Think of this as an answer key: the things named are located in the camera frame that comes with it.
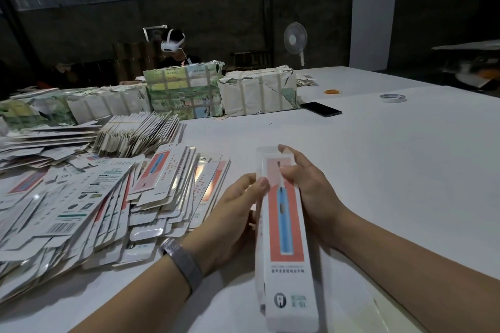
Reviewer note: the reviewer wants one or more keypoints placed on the cluttered side table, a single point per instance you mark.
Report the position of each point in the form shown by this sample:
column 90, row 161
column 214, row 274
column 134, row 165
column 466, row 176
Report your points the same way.
column 469, row 67

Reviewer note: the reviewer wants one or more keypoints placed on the pile of cartons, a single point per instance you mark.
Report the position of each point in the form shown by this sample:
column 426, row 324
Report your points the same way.
column 82, row 200

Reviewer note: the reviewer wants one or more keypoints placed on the fanned stack of white cartons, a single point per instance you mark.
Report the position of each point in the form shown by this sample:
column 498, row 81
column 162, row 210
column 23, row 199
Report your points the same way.
column 137, row 132

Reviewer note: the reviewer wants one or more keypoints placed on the person's right forearm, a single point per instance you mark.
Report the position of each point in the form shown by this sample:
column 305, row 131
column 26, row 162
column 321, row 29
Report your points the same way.
column 426, row 282

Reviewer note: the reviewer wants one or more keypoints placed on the dark wooden chair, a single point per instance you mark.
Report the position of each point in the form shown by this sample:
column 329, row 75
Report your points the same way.
column 250, row 59

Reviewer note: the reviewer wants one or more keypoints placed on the white board panel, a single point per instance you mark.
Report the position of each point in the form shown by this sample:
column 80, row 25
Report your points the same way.
column 373, row 23

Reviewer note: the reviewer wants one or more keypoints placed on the white standing fan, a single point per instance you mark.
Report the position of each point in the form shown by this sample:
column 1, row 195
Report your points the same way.
column 295, row 38

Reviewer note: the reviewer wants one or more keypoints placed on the small white paper stack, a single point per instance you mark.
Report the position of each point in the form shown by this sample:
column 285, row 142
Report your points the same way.
column 306, row 80

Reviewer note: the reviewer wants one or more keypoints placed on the green printed wrapped bundle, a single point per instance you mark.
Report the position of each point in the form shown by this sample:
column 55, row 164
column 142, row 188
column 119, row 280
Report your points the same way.
column 184, row 91

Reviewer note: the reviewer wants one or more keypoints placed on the toothbrush carton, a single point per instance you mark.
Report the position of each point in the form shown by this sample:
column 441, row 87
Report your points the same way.
column 285, row 266

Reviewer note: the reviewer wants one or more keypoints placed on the black smartphone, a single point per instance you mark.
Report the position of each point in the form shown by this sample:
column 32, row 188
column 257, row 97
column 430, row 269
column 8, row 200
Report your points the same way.
column 321, row 109

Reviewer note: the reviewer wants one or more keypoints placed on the white head-mounted camera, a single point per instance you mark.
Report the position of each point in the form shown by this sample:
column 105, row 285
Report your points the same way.
column 172, row 40

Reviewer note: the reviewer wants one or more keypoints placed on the small orange tape roll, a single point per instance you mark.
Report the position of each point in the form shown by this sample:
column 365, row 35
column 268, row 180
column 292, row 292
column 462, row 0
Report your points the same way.
column 332, row 91

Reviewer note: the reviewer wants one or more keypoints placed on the white tape roll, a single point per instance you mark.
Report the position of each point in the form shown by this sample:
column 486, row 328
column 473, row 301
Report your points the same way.
column 382, row 98

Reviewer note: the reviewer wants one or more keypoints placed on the row of white wrapped bundles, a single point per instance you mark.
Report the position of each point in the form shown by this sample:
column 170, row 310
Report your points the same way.
column 74, row 106

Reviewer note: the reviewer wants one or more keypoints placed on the grey band wristwatch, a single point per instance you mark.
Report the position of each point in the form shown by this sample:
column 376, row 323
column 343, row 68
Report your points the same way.
column 184, row 264

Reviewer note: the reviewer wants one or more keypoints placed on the person's left hand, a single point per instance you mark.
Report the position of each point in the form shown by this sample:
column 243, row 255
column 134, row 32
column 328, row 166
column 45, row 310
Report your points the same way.
column 226, row 223

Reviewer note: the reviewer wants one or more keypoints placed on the person's right hand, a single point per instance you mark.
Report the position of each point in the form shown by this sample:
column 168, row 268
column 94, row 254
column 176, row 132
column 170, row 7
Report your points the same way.
column 312, row 192

